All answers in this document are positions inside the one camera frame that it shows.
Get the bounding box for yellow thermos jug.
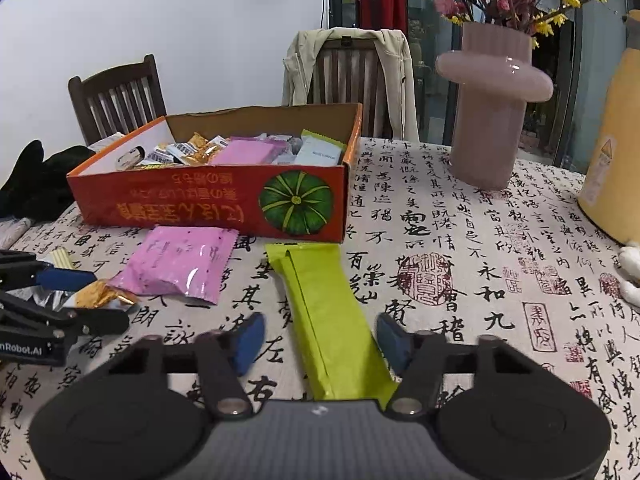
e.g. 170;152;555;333
577;10;640;242

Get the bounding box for gold snack packet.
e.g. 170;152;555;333
30;279;140;313

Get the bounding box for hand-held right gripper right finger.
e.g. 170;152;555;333
376;312;551;417

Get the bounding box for green snack packet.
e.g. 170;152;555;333
264;242;401;409

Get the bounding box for yellow striped snack packet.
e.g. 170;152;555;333
44;246;77;272

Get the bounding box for black fuzzy cloth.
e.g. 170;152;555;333
0;140;97;222

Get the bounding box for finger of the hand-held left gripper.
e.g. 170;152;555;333
0;291;131;341
0;250;98;292

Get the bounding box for orange cardboard box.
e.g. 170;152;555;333
66;103;363;244

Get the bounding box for pink ribbed vase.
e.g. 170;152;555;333
435;21;555;191

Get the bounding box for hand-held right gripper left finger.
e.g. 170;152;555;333
90;311;267;420

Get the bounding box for wooden chair with slats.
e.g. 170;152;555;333
306;39;391;138

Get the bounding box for chair with beige jacket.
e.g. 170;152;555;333
281;27;421;142

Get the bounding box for white gloves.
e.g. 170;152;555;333
617;241;640;309

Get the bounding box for batch of sorted snack packets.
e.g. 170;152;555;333
116;130;348;168

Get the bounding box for pink snack packet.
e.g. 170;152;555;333
106;225;240;306

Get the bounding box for dark wooden chair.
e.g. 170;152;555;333
67;54;168;147

